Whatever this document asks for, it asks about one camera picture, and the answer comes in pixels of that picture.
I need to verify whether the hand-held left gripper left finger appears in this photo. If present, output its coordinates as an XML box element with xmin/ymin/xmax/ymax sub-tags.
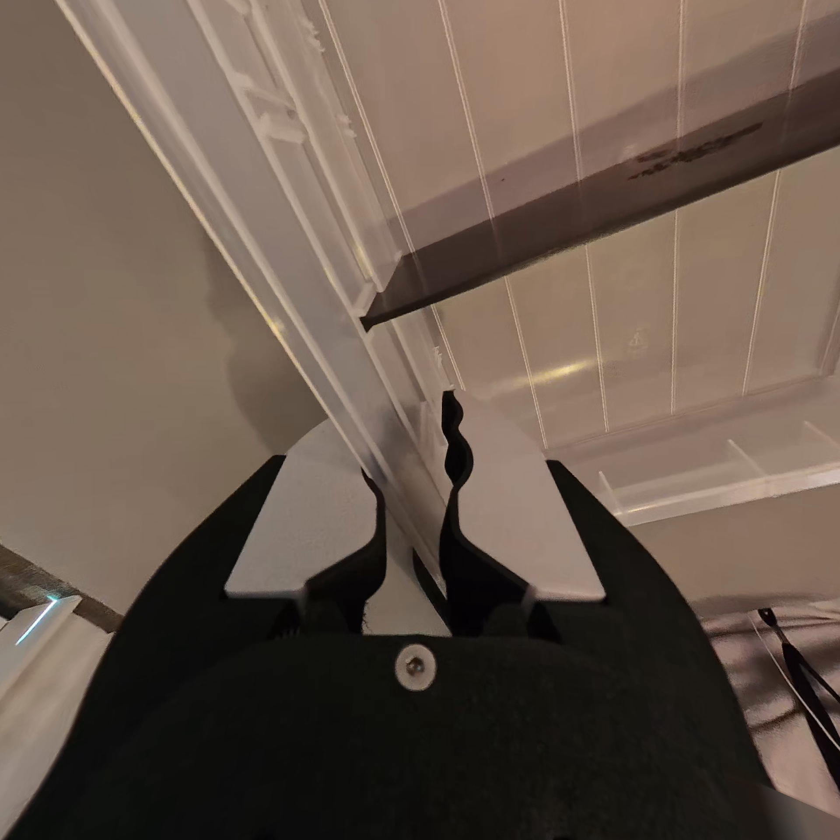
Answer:
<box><xmin>223</xmin><ymin>419</ymin><xmax>389</xmax><ymax>618</ymax></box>

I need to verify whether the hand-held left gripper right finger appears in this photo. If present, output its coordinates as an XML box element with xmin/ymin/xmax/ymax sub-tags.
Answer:
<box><xmin>438</xmin><ymin>390</ymin><xmax>608</xmax><ymax>624</ymax></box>

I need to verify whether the clear plastic box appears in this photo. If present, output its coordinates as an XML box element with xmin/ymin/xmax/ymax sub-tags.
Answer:
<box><xmin>56</xmin><ymin>0</ymin><xmax>840</xmax><ymax>595</ymax></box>

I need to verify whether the person's beige clothing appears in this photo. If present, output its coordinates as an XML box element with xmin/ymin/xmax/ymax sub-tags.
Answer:
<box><xmin>696</xmin><ymin>594</ymin><xmax>840</xmax><ymax>811</ymax></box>

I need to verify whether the black lanyard strap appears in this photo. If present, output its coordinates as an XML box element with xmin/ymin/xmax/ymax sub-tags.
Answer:
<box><xmin>758</xmin><ymin>607</ymin><xmax>840</xmax><ymax>778</ymax></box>

